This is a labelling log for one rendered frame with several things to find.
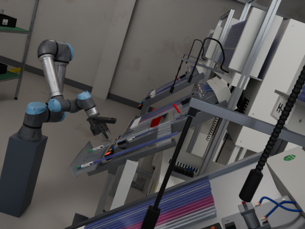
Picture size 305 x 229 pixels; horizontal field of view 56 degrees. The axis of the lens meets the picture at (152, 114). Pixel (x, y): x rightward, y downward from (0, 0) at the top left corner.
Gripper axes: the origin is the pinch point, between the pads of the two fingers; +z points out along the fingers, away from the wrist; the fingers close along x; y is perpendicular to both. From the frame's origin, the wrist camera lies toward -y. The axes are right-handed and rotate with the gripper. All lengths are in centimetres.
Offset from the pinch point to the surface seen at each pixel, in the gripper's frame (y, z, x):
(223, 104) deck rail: -71, 4, 10
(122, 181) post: -8.5, 13.4, 35.8
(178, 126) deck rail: -43.6, 5.4, 10.0
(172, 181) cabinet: -24.2, 38.7, 1.7
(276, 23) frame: -111, -23, 11
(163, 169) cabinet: -19.2, 33.7, -10.4
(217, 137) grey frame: -61, 19, 14
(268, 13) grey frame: -108, -30, 14
